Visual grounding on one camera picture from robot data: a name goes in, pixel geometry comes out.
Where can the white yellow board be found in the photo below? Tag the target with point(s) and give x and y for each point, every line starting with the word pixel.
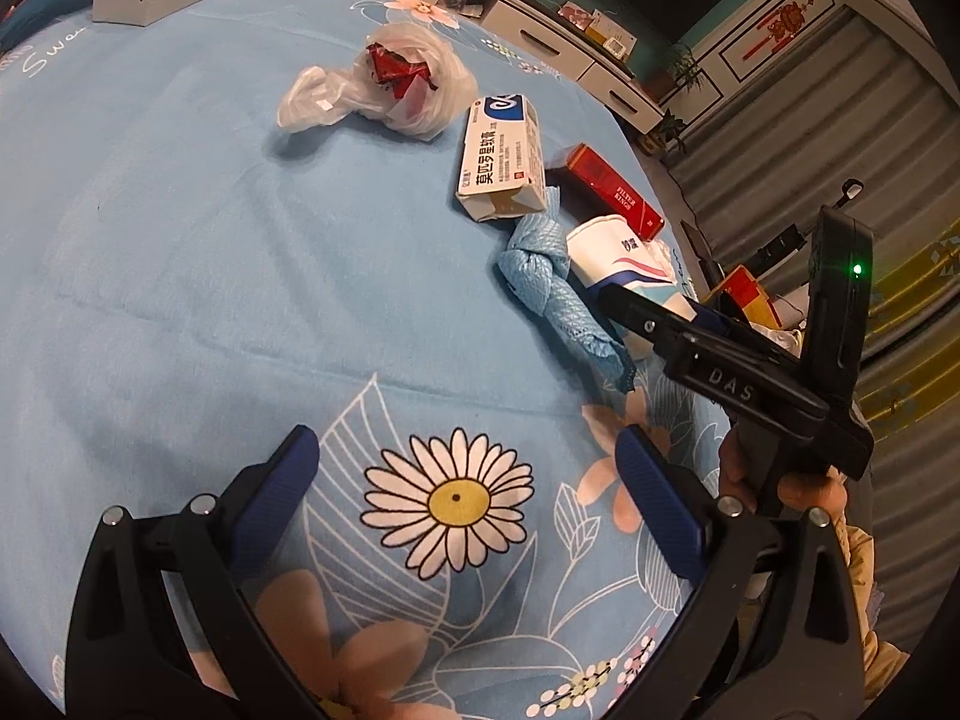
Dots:
pixel 611 34

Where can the upright vacuum cleaner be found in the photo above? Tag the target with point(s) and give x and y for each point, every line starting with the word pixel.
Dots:
pixel 784 244

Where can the white television cabinet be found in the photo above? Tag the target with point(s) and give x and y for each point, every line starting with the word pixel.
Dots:
pixel 502 15

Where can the blue face mask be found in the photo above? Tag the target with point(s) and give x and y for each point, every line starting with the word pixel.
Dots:
pixel 536 262

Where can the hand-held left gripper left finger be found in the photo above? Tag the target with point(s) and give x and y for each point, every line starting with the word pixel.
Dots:
pixel 274 495

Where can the red yellow shopping bag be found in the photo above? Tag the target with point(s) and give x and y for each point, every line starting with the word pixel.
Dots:
pixel 742 289

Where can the white plastic bag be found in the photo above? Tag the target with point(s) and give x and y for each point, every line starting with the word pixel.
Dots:
pixel 442 82

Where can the yellow curtain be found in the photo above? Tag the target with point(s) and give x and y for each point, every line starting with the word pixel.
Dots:
pixel 915 292

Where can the red cigarette box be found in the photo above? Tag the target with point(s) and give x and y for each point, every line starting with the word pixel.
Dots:
pixel 607 184

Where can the red picture frame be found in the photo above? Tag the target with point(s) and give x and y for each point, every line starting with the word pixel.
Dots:
pixel 576 15

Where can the small potted plant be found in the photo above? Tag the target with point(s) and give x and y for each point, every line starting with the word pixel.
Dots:
pixel 671 131

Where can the white striped paper cup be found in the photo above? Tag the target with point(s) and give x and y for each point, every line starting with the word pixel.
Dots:
pixel 615 255

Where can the blue floral blanket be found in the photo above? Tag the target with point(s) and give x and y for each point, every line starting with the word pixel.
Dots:
pixel 225 277

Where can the person's right hand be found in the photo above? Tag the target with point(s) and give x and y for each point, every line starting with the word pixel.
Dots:
pixel 735 465

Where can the red foil wrapper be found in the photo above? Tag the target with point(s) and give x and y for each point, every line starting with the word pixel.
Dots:
pixel 394 67

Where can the white blue medicine box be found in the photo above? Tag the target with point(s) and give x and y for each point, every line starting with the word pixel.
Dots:
pixel 502 150

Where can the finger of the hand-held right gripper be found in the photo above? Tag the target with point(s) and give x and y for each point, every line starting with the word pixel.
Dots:
pixel 724 322
pixel 637 311

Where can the grey curtain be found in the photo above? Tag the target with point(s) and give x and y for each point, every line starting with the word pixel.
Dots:
pixel 787 135

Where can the red knot decoration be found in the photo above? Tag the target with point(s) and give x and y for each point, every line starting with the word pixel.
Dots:
pixel 784 19

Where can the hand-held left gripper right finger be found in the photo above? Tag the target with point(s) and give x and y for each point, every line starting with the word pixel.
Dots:
pixel 660 510

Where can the tall potted plant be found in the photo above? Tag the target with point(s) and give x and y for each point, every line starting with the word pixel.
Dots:
pixel 682 60

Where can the person's right forearm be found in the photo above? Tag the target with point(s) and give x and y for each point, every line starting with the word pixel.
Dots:
pixel 859 577

